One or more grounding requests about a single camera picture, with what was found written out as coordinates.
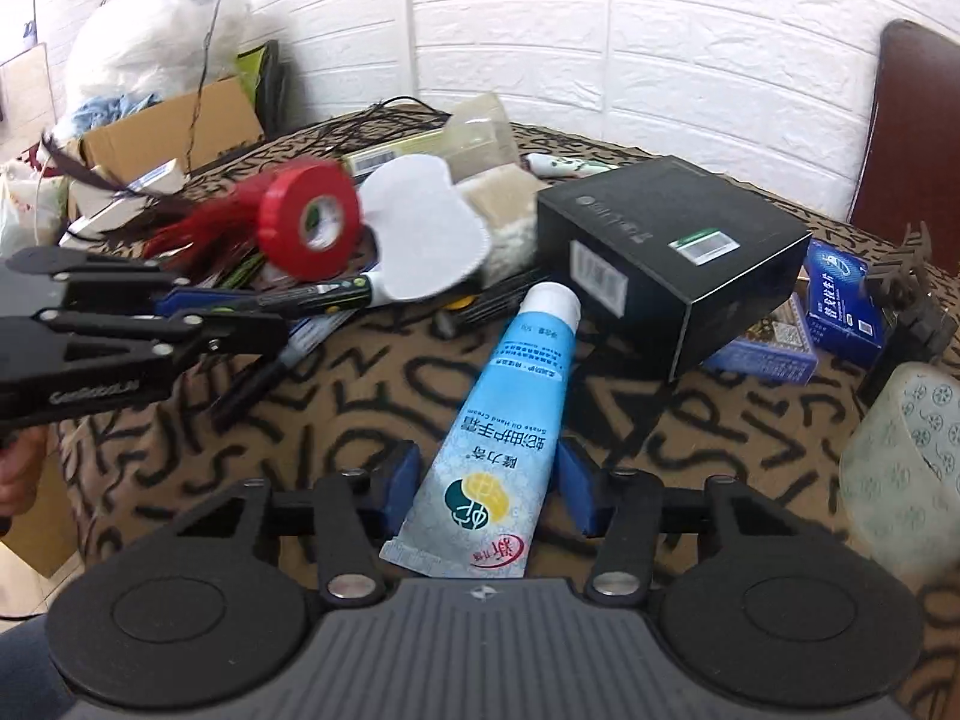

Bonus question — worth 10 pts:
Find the brown lettered tablecloth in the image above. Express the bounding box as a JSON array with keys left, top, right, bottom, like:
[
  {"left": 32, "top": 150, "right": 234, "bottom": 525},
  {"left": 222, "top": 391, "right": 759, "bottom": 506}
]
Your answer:
[{"left": 58, "top": 108, "right": 960, "bottom": 720}]

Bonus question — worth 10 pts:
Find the black yellow striped pen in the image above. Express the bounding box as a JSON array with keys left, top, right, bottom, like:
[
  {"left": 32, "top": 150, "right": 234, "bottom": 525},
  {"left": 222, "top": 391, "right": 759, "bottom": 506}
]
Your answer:
[{"left": 176, "top": 276, "right": 380, "bottom": 320}]

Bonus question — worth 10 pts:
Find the black marker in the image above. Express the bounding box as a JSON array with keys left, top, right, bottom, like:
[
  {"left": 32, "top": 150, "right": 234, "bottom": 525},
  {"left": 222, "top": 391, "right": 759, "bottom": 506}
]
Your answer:
[{"left": 213, "top": 310, "right": 355, "bottom": 422}]

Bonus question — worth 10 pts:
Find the patterned playing card box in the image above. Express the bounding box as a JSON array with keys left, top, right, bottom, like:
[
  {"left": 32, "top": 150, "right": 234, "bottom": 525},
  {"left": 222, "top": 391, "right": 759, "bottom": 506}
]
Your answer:
[{"left": 703, "top": 292, "right": 821, "bottom": 386}]

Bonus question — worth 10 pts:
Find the green black bag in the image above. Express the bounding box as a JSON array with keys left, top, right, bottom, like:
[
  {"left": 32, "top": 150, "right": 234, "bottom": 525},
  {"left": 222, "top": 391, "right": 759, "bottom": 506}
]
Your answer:
[{"left": 235, "top": 40, "right": 284, "bottom": 122}]

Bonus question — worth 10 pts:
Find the yellow green flat box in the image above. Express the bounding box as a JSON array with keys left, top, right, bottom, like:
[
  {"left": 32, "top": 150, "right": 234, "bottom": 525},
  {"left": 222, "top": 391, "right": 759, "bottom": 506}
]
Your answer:
[{"left": 340, "top": 127, "right": 452, "bottom": 175}]

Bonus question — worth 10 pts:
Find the black ribbed pen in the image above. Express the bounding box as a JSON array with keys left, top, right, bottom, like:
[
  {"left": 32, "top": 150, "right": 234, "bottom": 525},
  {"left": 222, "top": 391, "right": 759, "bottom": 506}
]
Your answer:
[{"left": 435, "top": 270, "right": 542, "bottom": 336}]

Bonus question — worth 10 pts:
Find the black rectangular box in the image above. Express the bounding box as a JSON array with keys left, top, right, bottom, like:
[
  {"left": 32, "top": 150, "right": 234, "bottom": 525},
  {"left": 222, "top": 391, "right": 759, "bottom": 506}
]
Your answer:
[{"left": 535, "top": 155, "right": 813, "bottom": 383}]

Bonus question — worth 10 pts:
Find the blue hand cream tube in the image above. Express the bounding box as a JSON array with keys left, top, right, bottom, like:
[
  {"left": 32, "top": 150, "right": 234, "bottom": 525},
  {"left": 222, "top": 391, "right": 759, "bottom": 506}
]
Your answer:
[{"left": 378, "top": 282, "right": 583, "bottom": 579}]

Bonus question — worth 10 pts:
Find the plain cardboard box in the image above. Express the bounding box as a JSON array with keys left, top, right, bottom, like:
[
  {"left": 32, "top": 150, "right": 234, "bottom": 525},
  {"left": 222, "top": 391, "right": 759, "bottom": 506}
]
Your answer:
[{"left": 0, "top": 420, "right": 80, "bottom": 580}]

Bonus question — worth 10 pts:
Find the dark brown chair back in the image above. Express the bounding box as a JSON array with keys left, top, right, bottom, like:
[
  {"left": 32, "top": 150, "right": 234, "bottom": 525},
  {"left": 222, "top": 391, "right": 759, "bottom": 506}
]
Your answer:
[{"left": 847, "top": 18, "right": 960, "bottom": 275}]

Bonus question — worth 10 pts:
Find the large clear tape roll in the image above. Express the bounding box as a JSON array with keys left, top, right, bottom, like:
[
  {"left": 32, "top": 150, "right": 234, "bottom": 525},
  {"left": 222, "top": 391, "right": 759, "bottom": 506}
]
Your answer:
[{"left": 838, "top": 361, "right": 960, "bottom": 580}]

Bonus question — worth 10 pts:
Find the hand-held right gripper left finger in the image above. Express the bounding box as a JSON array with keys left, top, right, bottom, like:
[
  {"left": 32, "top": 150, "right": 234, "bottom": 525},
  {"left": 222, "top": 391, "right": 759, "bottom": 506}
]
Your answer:
[{"left": 176, "top": 441, "right": 421, "bottom": 608}]

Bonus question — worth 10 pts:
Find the beige sponge pack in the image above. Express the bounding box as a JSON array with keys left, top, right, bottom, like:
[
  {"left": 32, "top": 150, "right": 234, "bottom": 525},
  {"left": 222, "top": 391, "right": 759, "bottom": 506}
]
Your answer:
[{"left": 450, "top": 165, "right": 542, "bottom": 290}]

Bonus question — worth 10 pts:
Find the open cardboard box with clutter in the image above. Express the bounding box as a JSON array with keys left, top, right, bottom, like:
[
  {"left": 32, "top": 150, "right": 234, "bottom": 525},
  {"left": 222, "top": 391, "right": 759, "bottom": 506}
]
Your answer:
[{"left": 73, "top": 73, "right": 265, "bottom": 182}]

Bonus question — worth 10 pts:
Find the red tape roll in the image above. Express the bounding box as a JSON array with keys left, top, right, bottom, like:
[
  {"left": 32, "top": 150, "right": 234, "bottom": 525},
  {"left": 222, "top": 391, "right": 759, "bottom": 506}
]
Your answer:
[{"left": 256, "top": 160, "right": 363, "bottom": 281}]

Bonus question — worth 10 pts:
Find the person's leg in jeans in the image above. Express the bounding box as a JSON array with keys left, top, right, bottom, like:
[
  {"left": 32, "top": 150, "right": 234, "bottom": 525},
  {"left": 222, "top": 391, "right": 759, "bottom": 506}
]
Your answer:
[{"left": 0, "top": 613, "right": 70, "bottom": 720}]

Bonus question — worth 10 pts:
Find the white blue small carton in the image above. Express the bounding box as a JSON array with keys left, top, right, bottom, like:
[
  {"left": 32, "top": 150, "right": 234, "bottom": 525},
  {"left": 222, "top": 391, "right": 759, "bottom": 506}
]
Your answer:
[{"left": 122, "top": 157, "right": 189, "bottom": 201}]

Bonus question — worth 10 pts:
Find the person's left hand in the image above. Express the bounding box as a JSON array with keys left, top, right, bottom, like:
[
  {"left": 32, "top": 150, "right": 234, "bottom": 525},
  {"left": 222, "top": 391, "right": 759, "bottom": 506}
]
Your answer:
[{"left": 0, "top": 427, "right": 52, "bottom": 520}]

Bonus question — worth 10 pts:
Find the white flat pad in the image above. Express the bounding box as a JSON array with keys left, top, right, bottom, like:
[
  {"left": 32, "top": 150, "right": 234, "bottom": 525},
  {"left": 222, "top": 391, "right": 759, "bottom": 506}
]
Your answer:
[{"left": 330, "top": 153, "right": 493, "bottom": 308}]

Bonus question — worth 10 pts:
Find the blue medicine box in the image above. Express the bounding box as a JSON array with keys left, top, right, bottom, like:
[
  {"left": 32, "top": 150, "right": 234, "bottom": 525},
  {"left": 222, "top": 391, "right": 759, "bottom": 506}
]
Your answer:
[{"left": 805, "top": 239, "right": 890, "bottom": 371}]

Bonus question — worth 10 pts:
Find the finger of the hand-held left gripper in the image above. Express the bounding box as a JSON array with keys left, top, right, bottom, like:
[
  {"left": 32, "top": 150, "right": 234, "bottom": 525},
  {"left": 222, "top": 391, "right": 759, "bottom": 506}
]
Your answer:
[
  {"left": 4, "top": 247, "right": 220, "bottom": 317},
  {"left": 0, "top": 307, "right": 290, "bottom": 370}
]

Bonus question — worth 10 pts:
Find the clear bag of beige powder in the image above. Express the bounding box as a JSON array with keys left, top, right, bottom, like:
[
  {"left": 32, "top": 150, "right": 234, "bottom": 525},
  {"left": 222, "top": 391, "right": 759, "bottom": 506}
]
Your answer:
[{"left": 441, "top": 93, "right": 520, "bottom": 175}]

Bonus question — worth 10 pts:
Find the small white green tube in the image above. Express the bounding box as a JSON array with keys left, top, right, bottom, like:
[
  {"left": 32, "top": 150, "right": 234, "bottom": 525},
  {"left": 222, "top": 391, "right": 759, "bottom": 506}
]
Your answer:
[{"left": 524, "top": 151, "right": 625, "bottom": 180}]

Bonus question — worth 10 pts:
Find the black hair claw clip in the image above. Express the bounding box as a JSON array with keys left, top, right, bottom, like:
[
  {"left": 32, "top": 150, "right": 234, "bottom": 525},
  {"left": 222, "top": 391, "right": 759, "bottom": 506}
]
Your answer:
[{"left": 857, "top": 220, "right": 959, "bottom": 407}]

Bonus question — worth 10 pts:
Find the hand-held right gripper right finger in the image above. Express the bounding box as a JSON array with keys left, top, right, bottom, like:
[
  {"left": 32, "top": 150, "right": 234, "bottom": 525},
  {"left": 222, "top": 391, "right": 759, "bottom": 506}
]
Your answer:
[{"left": 556, "top": 439, "right": 796, "bottom": 607}]

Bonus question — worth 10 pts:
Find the large white plastic bag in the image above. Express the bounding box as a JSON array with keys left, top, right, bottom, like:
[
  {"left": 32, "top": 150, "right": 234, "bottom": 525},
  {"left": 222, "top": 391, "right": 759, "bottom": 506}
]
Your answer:
[{"left": 63, "top": 0, "right": 257, "bottom": 122}]

